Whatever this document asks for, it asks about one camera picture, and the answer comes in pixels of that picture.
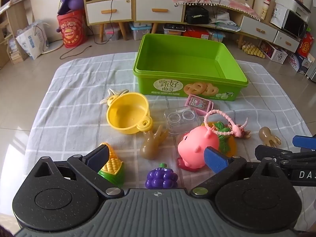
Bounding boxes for wooden shelf unit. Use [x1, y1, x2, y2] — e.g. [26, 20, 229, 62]
[0, 0, 35, 67]

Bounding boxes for toy corn cob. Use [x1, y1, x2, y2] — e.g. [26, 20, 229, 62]
[98, 142, 125, 187]

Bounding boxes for small pink toy box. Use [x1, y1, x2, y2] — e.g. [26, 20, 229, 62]
[185, 94, 214, 116]

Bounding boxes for purple toy grapes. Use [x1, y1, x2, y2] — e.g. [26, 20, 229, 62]
[145, 163, 178, 189]

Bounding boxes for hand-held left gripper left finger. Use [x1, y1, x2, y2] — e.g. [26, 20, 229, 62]
[31, 144, 125, 199]

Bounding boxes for white printer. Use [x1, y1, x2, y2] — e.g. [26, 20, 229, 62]
[274, 0, 311, 14]

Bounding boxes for red printed bag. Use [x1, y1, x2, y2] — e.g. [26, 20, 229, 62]
[57, 9, 87, 48]

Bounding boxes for black bag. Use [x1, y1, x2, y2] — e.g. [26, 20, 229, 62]
[185, 6, 210, 25]

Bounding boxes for tall wooden cabinet white drawers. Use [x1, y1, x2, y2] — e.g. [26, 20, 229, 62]
[81, 0, 185, 42]

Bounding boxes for grey checked cloth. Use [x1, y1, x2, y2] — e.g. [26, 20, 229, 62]
[11, 52, 316, 228]

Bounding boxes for small red figurine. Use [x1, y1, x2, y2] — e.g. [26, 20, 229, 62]
[228, 123, 251, 140]

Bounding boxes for clear contact lens case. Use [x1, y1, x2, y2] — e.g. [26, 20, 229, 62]
[164, 106, 201, 136]

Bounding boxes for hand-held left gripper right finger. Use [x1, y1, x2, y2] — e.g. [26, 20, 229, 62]
[191, 147, 282, 198]

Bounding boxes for red gift box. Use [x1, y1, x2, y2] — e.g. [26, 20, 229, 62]
[296, 32, 315, 60]

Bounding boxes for white printed carton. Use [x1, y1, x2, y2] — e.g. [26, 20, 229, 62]
[258, 41, 288, 65]

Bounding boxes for pink toy pig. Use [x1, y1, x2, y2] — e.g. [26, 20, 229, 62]
[177, 125, 220, 172]

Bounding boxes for yellow toy pot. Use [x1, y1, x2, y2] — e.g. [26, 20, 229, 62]
[107, 92, 153, 135]

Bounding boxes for clear storage box blue lid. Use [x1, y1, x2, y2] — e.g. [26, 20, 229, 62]
[130, 22, 152, 41]

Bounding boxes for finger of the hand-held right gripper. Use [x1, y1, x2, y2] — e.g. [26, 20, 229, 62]
[292, 136, 316, 150]
[255, 145, 316, 165]

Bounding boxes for black cable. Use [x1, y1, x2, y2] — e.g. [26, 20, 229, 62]
[59, 44, 92, 60]

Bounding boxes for black microwave oven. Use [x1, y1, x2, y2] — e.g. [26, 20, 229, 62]
[270, 7, 309, 40]

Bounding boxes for white starfish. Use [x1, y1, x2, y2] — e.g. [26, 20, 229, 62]
[100, 88, 130, 105]

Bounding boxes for pink segmented toy ring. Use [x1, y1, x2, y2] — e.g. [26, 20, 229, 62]
[204, 109, 248, 137]

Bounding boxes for large brown toy hand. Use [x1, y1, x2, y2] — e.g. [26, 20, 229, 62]
[140, 125, 169, 160]

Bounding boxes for green plastic cookie box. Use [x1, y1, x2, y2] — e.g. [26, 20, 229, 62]
[133, 33, 248, 102]

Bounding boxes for white paper bag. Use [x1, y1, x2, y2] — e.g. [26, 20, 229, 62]
[16, 21, 50, 60]

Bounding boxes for low wooden cabinet white drawers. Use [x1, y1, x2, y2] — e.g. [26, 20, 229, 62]
[184, 2, 302, 53]

